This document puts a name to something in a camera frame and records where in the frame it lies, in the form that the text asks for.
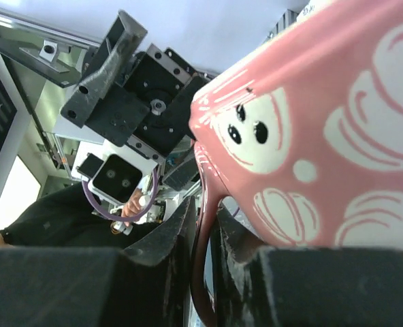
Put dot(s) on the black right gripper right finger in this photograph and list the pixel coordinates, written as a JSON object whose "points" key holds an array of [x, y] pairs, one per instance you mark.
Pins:
{"points": [[259, 285]]}

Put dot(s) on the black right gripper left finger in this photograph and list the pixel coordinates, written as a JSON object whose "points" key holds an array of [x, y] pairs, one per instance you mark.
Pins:
{"points": [[146, 284]]}

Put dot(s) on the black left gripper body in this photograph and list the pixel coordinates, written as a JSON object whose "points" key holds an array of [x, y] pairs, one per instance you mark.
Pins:
{"points": [[145, 107]]}

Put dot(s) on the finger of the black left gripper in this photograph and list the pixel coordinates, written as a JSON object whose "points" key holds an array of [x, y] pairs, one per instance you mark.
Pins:
{"points": [[114, 53], [180, 166]]}

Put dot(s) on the pink round mug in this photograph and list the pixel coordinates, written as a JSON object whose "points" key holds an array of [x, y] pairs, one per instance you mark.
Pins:
{"points": [[306, 134]]}

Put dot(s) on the person in black clothing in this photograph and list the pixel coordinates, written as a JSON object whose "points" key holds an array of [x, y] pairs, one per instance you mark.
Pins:
{"points": [[65, 218]]}

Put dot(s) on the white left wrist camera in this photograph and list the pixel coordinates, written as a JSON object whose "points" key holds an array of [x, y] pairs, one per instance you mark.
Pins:
{"points": [[113, 179]]}

